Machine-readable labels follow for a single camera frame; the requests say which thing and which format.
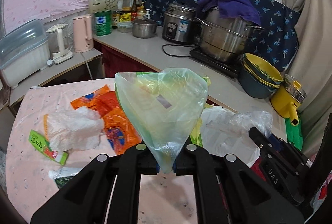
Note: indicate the pink electric kettle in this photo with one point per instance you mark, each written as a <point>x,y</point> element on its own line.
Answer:
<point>82,33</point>

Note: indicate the green wasabi box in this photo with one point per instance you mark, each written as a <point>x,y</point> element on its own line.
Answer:
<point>40,143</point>

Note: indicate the large steel steamer pot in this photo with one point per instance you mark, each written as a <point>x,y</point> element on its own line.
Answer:
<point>223,39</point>

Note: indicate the steel rice cooker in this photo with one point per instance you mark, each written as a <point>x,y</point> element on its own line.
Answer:
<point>180,24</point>

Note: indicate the white paper towel wad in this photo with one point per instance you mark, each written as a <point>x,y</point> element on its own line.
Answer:
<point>78,129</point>

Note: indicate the white dish box grey lid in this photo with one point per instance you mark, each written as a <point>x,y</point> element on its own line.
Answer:
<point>24,51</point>

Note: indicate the yellow label jar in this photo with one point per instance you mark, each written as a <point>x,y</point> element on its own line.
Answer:
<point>125,15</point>

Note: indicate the green translucent plastic bag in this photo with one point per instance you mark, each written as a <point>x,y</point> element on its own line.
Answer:
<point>163,107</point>

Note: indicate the small steel pot with lid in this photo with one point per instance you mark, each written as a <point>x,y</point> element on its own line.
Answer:
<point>144,28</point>

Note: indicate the dark sauce bottle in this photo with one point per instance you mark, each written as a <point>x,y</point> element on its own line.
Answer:
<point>134,10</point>

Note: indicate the stacked teal yellow basins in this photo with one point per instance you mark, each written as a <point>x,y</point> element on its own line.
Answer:
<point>258,78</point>

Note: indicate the pink tablecloth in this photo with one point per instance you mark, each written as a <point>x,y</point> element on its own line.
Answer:
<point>164,198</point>

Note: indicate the yellow electric pot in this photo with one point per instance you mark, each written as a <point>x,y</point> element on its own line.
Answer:
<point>288,98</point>

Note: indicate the black induction cooker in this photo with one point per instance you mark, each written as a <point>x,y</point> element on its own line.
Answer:
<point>229,68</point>

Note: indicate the white glass kettle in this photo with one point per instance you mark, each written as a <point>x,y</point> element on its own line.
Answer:
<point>63,52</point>

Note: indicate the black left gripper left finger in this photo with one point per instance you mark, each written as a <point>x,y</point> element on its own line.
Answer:
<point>106,190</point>

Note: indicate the purple towel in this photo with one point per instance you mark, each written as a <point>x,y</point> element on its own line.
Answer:
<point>230,9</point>

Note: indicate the navy patterned cloth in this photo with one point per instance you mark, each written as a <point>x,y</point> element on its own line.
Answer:
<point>277,43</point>

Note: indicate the orange snack wrapper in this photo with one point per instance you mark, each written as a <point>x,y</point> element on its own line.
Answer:
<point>114,117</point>

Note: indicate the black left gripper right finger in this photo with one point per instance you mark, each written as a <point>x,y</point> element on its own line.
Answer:
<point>228,191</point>

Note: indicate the green tin can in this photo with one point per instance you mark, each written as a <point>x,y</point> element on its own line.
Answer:
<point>102,23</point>

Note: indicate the white bin liner bag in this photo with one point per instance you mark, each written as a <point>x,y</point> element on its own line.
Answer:
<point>223,132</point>

